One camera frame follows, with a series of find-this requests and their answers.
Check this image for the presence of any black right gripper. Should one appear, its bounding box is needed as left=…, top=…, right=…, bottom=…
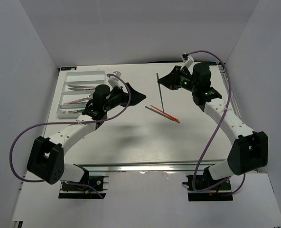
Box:
left=157, top=66, right=197, bottom=93

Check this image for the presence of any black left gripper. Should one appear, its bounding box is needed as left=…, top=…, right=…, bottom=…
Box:
left=103, top=83, right=146, bottom=112

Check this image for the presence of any teal chopstick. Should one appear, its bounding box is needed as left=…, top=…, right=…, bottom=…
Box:
left=156, top=73, right=165, bottom=111
left=145, top=106, right=169, bottom=118

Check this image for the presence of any pink handled spoon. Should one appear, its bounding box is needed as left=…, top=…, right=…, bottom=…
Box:
left=64, top=95, right=91, bottom=105

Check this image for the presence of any green handled fork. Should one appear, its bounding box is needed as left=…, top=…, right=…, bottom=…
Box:
left=59, top=109, right=83, bottom=114

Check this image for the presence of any green handled spoon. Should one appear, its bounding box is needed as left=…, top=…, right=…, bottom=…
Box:
left=65, top=100, right=88, bottom=105

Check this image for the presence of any pink handled knife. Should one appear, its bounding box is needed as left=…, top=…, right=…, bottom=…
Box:
left=68, top=85, right=96, bottom=88

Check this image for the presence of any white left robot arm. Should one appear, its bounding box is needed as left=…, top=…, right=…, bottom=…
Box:
left=27, top=83, right=146, bottom=190

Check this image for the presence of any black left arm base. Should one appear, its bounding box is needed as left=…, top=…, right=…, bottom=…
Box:
left=58, top=175, right=109, bottom=200

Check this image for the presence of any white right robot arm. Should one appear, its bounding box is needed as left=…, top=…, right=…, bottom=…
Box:
left=158, top=63, right=268, bottom=191

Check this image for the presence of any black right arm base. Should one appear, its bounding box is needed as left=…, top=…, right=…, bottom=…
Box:
left=182, top=175, right=233, bottom=202

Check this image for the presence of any orange chopstick upper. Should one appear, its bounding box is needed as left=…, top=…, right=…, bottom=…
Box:
left=150, top=105, right=179, bottom=122

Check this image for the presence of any orange chopstick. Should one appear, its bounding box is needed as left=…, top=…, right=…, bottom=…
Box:
left=160, top=113, right=180, bottom=124
left=150, top=105, right=179, bottom=122

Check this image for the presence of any orange chopstick lower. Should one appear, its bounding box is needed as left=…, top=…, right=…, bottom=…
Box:
left=160, top=113, right=180, bottom=124

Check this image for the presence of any white cutlery tray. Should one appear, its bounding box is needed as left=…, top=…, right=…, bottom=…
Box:
left=56, top=69, right=106, bottom=119

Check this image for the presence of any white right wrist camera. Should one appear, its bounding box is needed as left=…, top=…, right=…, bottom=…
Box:
left=180, top=53, right=194, bottom=72

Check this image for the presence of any aluminium table frame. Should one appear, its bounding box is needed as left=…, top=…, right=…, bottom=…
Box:
left=13, top=63, right=260, bottom=228

